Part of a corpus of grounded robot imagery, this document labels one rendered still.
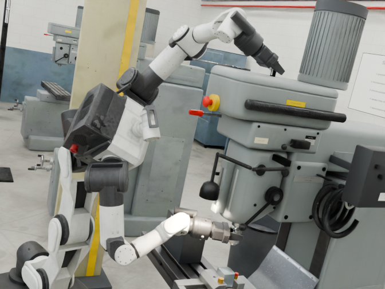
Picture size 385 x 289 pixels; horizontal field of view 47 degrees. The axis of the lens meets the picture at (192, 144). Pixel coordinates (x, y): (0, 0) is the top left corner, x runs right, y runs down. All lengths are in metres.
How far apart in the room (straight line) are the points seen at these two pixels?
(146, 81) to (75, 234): 0.77
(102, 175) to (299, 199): 0.77
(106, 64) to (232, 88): 1.81
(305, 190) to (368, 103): 5.17
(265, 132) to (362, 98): 5.45
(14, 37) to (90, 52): 7.29
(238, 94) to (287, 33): 7.06
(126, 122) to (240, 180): 0.49
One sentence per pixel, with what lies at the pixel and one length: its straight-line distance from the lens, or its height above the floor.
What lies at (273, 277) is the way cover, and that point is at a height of 0.99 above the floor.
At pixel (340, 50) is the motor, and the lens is 1.79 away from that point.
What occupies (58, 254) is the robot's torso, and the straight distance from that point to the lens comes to 2.16.
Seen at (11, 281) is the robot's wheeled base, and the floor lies 0.57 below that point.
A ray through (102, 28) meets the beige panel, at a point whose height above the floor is 1.94.
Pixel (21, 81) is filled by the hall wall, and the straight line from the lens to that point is 10.52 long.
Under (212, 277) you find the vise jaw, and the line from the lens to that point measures 1.89.
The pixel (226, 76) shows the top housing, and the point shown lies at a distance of 1.56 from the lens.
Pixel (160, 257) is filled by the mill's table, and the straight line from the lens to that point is 2.21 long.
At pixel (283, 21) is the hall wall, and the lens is 8.72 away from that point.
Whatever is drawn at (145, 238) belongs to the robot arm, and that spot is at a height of 1.19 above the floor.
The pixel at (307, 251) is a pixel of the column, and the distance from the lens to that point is 2.07.
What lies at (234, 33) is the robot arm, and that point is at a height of 2.01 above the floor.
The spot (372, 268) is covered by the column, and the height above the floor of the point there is 1.15.
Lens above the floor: 1.93
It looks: 12 degrees down
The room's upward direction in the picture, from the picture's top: 12 degrees clockwise
